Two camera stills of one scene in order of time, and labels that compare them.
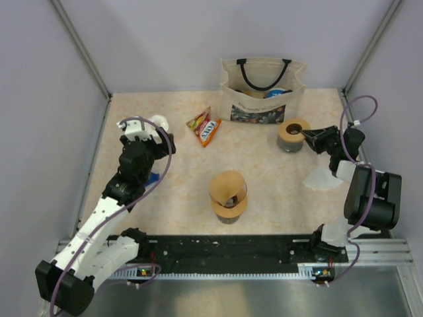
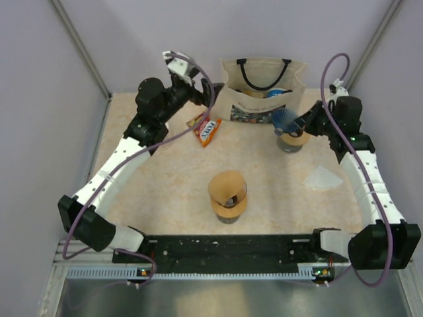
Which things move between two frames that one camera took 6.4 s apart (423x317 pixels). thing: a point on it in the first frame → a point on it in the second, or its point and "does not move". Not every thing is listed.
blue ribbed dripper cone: x=153 y=177 → x=284 y=119
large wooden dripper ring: x=228 y=212 does not move
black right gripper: x=317 y=137 → x=307 y=120
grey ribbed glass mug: x=289 y=146 does not move
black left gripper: x=162 y=149 → x=204 y=98
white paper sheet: x=322 y=178 does not move
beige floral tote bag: x=262 y=90 does not move
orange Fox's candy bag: x=203 y=127 does not move
